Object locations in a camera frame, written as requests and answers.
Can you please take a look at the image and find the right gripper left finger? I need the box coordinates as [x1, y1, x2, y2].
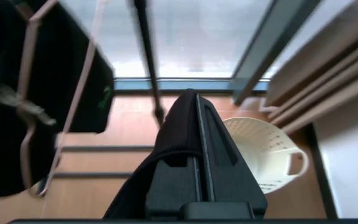
[145, 155, 203, 219]

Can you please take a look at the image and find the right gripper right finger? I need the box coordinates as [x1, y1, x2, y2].
[196, 95, 269, 219]

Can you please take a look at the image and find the pink clothes hanger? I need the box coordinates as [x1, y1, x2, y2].
[16, 0, 111, 198]

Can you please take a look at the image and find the white laundry basket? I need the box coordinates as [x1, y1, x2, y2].
[222, 116, 310, 195]

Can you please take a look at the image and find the black clothes rack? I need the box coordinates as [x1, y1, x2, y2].
[37, 0, 167, 197]

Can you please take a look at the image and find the window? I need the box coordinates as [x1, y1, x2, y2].
[57, 0, 357, 105]

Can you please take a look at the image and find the brown curtain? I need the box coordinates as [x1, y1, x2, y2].
[258, 0, 358, 134]

